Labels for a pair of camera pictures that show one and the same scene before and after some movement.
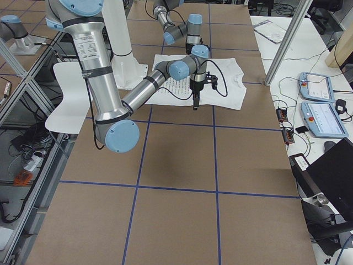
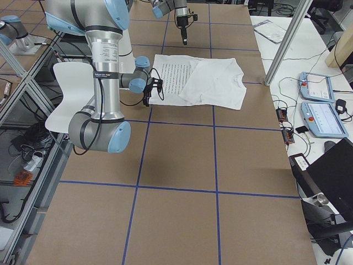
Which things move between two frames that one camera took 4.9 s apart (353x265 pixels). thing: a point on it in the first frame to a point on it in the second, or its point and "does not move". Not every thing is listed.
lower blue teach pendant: [322, 120] does not move
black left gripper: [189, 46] to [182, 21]
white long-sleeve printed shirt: [228, 94] does not move
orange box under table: [23, 178] does not move
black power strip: [288, 134] does not move
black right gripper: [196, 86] to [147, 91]
